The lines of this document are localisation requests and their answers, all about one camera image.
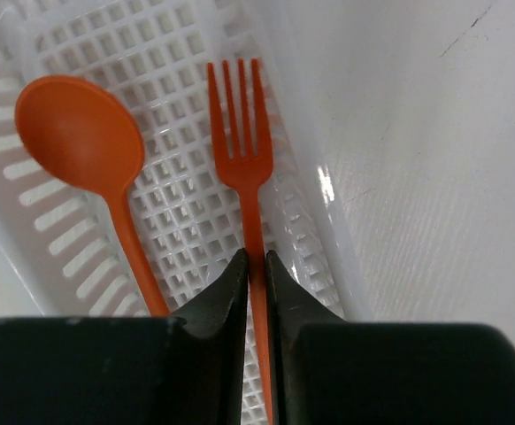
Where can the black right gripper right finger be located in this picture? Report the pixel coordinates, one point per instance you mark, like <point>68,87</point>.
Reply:
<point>326,370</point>

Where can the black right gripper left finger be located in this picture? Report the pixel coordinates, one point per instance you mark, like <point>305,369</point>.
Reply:
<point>185,368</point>

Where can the orange plastic fork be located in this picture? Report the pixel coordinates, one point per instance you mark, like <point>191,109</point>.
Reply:
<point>245,170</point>

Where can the orange plastic spoon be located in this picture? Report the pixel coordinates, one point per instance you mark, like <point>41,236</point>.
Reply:
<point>85,137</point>

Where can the small white cutlery tray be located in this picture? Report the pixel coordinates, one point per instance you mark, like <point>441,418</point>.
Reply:
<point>59,253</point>

